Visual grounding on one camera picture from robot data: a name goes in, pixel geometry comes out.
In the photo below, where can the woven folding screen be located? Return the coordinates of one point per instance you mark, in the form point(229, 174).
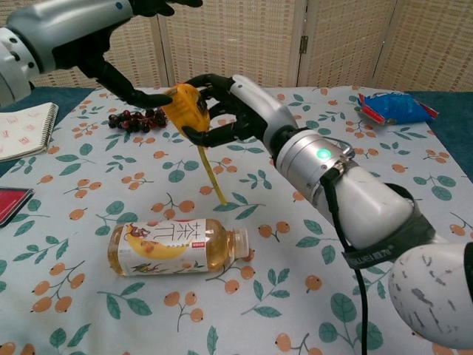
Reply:
point(354, 42)

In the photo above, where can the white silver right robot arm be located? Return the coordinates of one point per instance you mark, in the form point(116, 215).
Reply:
point(377, 218)

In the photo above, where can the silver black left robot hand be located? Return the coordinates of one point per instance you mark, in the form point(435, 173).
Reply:
point(66, 29)

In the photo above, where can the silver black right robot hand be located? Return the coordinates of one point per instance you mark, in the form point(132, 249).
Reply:
point(255, 107)

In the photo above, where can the white spiral notebook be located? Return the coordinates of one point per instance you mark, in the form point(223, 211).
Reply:
point(22, 130)

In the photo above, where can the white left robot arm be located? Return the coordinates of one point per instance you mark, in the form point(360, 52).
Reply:
point(15, 63)

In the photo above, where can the tea drink plastic bottle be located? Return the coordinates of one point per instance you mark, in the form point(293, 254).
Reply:
point(166, 247)

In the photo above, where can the floral leaf print tablecloth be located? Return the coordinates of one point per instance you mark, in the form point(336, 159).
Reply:
point(111, 310)

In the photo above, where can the yellow tape measure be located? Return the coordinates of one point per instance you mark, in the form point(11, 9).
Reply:
point(188, 109)

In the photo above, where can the red black-framed tablet case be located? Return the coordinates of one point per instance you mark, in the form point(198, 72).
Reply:
point(11, 204)

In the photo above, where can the dark red grape bunch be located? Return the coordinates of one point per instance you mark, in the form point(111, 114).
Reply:
point(136, 120)

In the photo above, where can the blue red snack bag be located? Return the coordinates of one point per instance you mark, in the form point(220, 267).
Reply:
point(397, 108)

